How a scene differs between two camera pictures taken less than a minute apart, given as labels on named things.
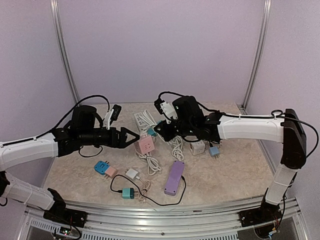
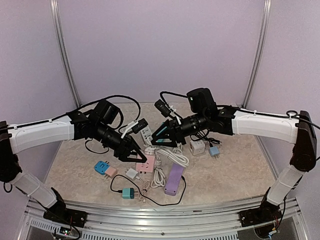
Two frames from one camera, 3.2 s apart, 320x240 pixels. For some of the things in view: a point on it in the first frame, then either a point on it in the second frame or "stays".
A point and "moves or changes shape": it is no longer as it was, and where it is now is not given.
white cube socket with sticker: (197, 147) stays
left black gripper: (120, 142) -> (126, 146)
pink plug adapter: (111, 172) stays
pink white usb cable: (147, 185) stays
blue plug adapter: (101, 167) stays
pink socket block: (146, 144) moves or changes shape
